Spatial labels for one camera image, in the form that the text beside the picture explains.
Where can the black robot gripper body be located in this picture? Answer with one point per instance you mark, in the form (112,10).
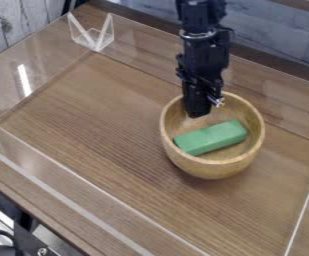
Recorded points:
(204,57)

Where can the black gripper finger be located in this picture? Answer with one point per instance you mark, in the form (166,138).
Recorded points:
(211,95)
(196,103)

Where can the green rectangular block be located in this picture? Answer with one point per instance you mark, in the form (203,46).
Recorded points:
(211,138)

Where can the round wooden bowl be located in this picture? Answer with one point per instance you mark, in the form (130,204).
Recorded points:
(223,162)

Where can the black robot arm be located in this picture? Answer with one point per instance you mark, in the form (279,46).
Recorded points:
(199,14)

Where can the clear acrylic corner bracket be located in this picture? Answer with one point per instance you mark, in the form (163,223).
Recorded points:
(91,38)

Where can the clear acrylic tray wall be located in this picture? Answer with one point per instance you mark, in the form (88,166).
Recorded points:
(93,220)

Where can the black metal bracket with bolt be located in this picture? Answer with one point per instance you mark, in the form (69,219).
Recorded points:
(28,245)

